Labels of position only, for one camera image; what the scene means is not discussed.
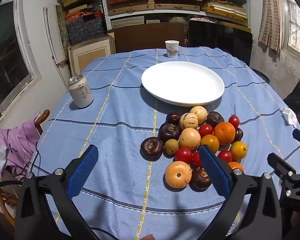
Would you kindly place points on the beige framed cardboard box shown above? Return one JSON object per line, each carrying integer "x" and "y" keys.
{"x": 90, "y": 55}

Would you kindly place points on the white paper cup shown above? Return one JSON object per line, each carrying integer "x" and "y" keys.
{"x": 171, "y": 50}

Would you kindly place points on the small dark water chestnut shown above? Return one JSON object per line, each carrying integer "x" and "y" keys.
{"x": 173, "y": 118}

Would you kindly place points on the green patterned roll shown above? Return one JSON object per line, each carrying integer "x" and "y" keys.
{"x": 62, "y": 30}

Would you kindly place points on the orange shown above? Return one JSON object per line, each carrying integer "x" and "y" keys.
{"x": 224, "y": 133}
{"x": 236, "y": 166}

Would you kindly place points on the black stool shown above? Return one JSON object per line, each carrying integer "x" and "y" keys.
{"x": 261, "y": 75}

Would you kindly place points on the dark purple plum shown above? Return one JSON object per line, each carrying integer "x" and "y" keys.
{"x": 238, "y": 134}

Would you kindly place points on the white drink can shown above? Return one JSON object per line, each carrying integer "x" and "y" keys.
{"x": 81, "y": 92}

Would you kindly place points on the brown board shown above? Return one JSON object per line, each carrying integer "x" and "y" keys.
{"x": 145, "y": 37}

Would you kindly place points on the red cherry tomato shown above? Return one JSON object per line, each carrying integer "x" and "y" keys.
{"x": 183, "y": 155}
{"x": 234, "y": 121}
{"x": 205, "y": 130}
{"x": 196, "y": 158}
{"x": 225, "y": 155}

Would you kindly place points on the black panel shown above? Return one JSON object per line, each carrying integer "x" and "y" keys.
{"x": 220, "y": 37}

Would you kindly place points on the hanging beige checked curtain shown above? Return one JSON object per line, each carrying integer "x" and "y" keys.
{"x": 272, "y": 17}

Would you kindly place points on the white narrow board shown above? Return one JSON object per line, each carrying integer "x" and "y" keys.
{"x": 52, "y": 42}

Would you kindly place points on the crumpled white tissue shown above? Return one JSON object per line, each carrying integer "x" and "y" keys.
{"x": 290, "y": 116}

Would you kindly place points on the wooden chair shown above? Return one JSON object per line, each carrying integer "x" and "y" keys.
{"x": 43, "y": 116}

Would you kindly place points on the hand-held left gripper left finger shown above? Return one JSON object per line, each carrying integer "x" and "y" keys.
{"x": 82, "y": 172}

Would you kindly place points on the blue checked tablecloth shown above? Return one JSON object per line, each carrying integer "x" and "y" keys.
{"x": 115, "y": 135}

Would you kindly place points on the window with patterned glass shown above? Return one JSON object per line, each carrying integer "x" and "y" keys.
{"x": 298, "y": 25}

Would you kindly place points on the metal shelf rack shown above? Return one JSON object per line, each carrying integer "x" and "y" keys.
{"x": 103, "y": 5}

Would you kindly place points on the yellow-orange tomato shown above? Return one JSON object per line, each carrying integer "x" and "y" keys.
{"x": 238, "y": 150}
{"x": 210, "y": 142}

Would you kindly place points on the white oval plate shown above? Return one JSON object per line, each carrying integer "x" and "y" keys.
{"x": 182, "y": 82}

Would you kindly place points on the pink jacket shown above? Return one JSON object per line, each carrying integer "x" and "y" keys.
{"x": 12, "y": 145}

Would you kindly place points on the striped beige pepino melon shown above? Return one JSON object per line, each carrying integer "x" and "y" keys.
{"x": 188, "y": 120}

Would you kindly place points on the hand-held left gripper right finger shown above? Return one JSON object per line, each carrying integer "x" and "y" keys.
{"x": 213, "y": 172}

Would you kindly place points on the dark purple water chestnut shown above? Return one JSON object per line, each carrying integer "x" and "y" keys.
{"x": 198, "y": 178}
{"x": 214, "y": 118}
{"x": 169, "y": 132}
{"x": 152, "y": 148}

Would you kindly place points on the small brownish round fruit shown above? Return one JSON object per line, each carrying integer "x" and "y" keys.
{"x": 171, "y": 146}

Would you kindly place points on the aluminium frame window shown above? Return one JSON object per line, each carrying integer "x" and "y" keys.
{"x": 7, "y": 55}

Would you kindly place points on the stack of blue patterned boxes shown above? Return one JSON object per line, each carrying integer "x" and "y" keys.
{"x": 87, "y": 27}

